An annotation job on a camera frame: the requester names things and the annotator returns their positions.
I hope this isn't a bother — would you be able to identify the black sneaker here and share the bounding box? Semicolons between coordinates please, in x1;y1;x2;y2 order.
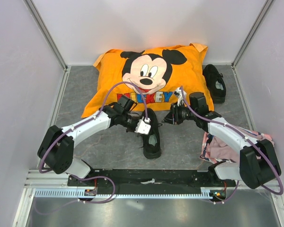
203;64;227;104
142;108;162;159

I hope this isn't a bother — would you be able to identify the left aluminium frame post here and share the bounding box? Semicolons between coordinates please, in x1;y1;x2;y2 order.
23;0;69;71

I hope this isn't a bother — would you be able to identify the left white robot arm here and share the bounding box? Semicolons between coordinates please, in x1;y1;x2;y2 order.
37;95;149;186

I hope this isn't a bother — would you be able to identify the orange Mickey Mouse pillow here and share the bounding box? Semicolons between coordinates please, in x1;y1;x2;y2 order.
82;44;214;118

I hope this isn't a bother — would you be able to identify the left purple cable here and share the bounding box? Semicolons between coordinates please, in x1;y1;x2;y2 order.
34;81;150;215

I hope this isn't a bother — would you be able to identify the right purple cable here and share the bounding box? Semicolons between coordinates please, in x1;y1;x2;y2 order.
179;85;284;195

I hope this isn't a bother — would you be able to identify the white tape scrap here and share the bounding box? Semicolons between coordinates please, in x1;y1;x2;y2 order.
141;178;162;185

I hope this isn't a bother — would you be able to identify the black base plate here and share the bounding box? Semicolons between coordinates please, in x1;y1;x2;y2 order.
67;168;236;195

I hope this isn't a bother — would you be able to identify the right aluminium frame post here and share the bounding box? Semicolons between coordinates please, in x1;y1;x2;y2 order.
231;0;275;68

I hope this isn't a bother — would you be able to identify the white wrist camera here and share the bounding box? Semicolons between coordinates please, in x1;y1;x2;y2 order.
134;117;151;135
174;87;186;106

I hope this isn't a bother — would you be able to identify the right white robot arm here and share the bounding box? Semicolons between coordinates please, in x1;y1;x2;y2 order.
163;87;281;189

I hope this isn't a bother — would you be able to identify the grey slotted cable duct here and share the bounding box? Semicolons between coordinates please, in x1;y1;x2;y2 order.
34;188;226;199

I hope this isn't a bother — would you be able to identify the pink crumpled cloth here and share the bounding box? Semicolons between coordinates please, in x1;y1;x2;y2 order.
199;127;275;164

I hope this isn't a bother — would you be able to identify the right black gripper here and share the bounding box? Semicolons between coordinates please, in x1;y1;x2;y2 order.
161;101;197;125

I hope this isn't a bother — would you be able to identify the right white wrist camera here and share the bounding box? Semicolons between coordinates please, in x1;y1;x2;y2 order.
174;87;186;106

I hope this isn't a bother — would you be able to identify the purple cable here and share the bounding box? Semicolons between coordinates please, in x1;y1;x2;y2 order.
34;81;150;215
179;85;284;195

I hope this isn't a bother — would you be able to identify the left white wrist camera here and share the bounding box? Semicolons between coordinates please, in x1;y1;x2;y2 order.
134;117;151;135

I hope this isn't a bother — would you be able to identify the aluminium frame post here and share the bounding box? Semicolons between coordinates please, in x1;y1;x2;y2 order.
231;0;275;68
23;0;69;71

